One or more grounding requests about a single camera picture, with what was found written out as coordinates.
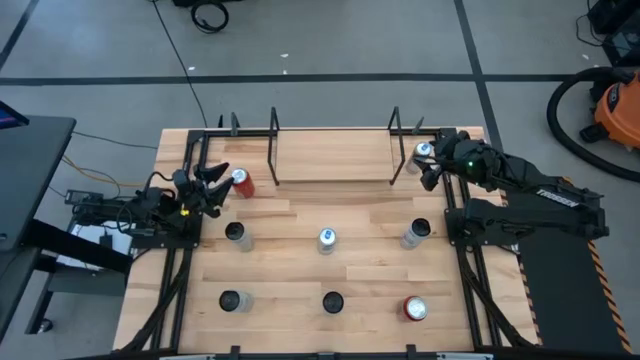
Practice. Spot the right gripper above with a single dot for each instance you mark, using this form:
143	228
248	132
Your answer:
465	157

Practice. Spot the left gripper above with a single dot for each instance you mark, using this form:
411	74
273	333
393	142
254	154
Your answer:
187	192

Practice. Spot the blue silver Red Bull can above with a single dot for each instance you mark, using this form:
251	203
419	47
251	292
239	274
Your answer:
327	240
422	149

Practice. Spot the red Coca-Cola can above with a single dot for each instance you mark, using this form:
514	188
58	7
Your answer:
416	308
244	186

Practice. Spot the white Celsius can yellow band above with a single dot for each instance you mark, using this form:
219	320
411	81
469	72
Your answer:
237	234

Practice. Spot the white Celsius Arctic Vibe can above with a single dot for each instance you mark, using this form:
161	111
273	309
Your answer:
414	235

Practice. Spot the white Celsius Tropical Vibe can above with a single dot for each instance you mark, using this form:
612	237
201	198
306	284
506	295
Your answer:
333	303
232	301

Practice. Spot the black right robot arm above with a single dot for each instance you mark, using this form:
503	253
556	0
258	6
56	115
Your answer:
550	200

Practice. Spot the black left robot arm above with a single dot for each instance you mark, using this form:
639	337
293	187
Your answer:
150	207

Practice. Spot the orange shop vacuum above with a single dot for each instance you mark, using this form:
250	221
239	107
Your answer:
622	115
551	117

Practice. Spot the black power adapter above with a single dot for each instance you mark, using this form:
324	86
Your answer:
77	196

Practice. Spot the silver aluminium bar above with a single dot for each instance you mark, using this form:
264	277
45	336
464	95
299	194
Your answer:
187	357
465	357

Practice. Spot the black desk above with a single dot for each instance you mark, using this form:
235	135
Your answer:
30	170

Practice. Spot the black mat hazard stripes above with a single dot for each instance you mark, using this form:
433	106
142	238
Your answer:
565	300

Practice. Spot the laptop with blue screen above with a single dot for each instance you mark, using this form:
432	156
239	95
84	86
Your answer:
9	120

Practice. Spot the black equipment cart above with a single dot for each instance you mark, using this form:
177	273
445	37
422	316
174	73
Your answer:
622	47

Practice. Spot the black aluminium table frame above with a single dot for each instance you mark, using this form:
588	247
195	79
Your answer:
250	132

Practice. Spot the wooden shelf black metal frame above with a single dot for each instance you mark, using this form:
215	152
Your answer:
332	155

